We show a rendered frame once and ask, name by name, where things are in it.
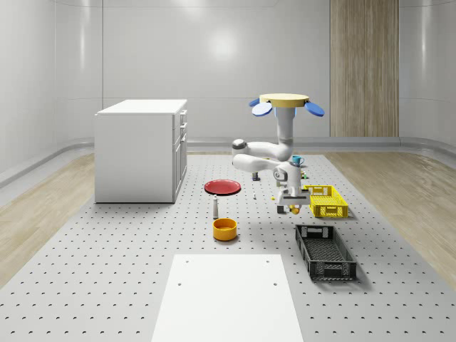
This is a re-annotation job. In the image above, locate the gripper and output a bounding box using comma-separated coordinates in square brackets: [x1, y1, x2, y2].
[276, 187, 310, 214]

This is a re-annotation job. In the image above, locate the yellow basket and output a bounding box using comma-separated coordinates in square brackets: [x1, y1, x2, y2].
[302, 185, 350, 218]

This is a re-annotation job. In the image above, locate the red plate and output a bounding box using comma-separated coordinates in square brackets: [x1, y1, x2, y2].
[204, 179, 242, 196]

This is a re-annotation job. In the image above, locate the yellow bowl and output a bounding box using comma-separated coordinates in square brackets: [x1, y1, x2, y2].
[212, 217, 238, 242]

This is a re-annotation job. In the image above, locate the dark grey basket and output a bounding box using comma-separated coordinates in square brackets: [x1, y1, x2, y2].
[294, 224, 358, 281]

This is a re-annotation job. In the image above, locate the white board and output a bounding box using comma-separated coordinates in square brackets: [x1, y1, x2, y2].
[151, 254, 305, 342]

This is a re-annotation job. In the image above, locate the white cabinet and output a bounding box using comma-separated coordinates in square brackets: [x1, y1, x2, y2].
[94, 98, 189, 204]

